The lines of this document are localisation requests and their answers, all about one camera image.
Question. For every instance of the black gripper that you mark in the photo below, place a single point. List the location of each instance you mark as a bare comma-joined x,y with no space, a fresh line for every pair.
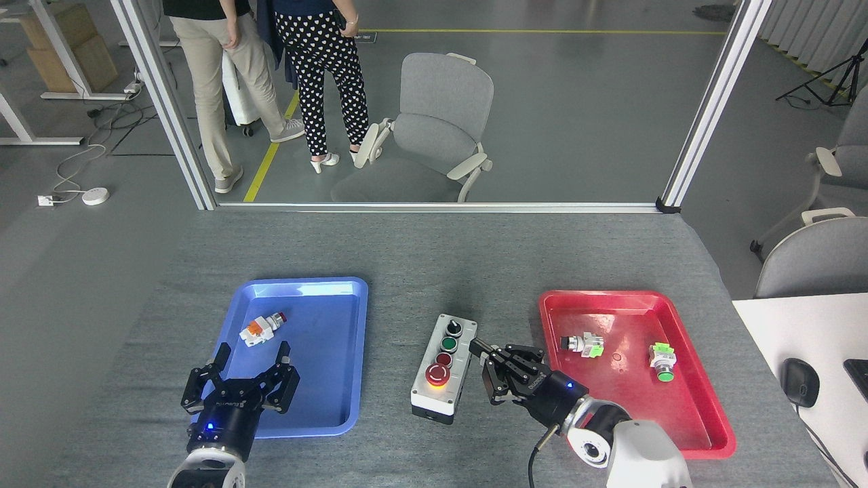
227,417
553,396

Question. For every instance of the grey control box with buttons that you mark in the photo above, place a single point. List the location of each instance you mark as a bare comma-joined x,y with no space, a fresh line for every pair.
441,393

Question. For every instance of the black phone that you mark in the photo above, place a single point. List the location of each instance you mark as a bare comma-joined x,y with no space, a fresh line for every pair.
338,17

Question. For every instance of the cardboard box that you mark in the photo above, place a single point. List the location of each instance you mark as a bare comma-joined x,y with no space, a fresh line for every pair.
81,68
61,24

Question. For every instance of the person's hand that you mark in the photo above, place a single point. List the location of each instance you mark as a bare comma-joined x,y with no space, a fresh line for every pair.
350,22
231,38

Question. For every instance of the blue plastic tray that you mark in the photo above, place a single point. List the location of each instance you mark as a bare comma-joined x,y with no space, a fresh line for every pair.
325,366

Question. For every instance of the red plastic tray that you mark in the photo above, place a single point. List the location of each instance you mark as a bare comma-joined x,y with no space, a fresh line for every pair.
630,407

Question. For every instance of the white round floor device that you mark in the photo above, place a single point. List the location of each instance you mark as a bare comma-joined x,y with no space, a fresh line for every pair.
95,196

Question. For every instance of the grey office chair white arms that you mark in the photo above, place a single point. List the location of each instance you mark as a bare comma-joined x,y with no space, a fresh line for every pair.
437,129
851,169
814,261

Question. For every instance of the white power strip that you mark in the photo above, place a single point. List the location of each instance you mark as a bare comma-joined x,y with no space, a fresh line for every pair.
45,200

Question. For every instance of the black computer mouse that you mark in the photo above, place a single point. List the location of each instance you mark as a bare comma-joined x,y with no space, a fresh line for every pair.
800,383

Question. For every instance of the white desk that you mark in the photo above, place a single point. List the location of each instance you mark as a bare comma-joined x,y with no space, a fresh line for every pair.
800,332

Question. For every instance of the white stand on wheels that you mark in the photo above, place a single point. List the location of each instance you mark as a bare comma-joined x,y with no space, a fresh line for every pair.
241,95

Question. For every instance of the person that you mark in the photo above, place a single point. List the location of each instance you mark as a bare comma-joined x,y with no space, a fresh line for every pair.
319,61
203,68

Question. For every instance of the black keyboard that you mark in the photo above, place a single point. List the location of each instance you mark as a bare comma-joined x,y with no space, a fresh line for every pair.
858,376

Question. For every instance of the grey floor mop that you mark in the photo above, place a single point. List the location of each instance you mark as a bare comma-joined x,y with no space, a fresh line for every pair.
712,11

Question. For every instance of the black tripod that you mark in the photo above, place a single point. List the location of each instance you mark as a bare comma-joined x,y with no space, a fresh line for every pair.
831,78

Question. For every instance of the white curtain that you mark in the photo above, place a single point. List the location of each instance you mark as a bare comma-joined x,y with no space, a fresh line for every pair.
814,27

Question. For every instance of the red push button switch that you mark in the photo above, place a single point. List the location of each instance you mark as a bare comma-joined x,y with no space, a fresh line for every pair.
261,327

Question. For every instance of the black push button switch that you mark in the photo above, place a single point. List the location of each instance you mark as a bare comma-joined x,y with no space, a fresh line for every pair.
582,343

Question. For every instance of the green push button switch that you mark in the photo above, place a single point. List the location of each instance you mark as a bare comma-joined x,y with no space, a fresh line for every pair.
662,359

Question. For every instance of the silver aluminium rail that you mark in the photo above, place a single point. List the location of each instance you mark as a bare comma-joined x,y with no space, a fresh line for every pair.
441,207

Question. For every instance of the silver aluminium post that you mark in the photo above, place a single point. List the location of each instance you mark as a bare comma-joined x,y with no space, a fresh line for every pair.
712,102
169,115

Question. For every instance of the white desk frame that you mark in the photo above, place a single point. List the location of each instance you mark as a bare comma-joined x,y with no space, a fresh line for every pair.
54,41

